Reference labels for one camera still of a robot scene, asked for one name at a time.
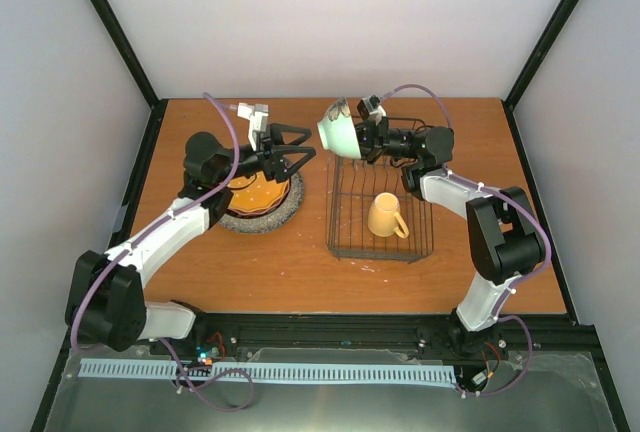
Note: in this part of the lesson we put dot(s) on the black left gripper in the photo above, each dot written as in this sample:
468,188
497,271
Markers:
272,157

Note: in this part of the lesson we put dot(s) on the yellow ceramic mug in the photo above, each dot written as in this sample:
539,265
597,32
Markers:
385,219

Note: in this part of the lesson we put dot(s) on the black frame post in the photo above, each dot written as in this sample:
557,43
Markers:
114,29
556,23

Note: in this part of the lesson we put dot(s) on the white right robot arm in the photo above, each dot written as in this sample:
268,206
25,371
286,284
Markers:
507,243

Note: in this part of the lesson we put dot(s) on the green wire dish rack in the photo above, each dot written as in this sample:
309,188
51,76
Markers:
353,185

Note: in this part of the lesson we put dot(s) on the black right frame post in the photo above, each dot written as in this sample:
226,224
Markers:
556,23

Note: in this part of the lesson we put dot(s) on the yellow polka dot plate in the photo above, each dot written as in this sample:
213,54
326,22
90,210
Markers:
255,194

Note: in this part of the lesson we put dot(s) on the dark speckled stone plate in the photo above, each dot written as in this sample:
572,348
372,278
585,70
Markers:
271,221

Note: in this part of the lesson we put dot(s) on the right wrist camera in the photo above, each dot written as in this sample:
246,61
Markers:
370,109

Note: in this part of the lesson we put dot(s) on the pink scalloped plate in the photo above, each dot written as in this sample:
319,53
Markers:
282,202

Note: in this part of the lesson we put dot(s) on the pale green ceramic bowl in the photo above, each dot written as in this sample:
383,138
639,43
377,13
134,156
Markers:
337,131

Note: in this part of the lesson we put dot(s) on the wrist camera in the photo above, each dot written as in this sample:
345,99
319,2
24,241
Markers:
370,109
257,116

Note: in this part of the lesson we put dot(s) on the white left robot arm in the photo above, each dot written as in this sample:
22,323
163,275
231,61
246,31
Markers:
106,303

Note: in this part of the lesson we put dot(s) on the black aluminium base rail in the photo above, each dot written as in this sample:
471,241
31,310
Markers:
428,337

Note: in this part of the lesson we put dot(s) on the black left frame post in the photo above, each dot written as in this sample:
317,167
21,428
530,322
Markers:
114,29

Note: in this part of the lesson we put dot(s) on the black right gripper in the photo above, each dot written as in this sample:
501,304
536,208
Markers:
372,139

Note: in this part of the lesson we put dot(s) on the light blue slotted cable duct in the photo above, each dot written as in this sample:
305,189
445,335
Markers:
274,373

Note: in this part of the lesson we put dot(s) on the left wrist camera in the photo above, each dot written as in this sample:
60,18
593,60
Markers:
257,116

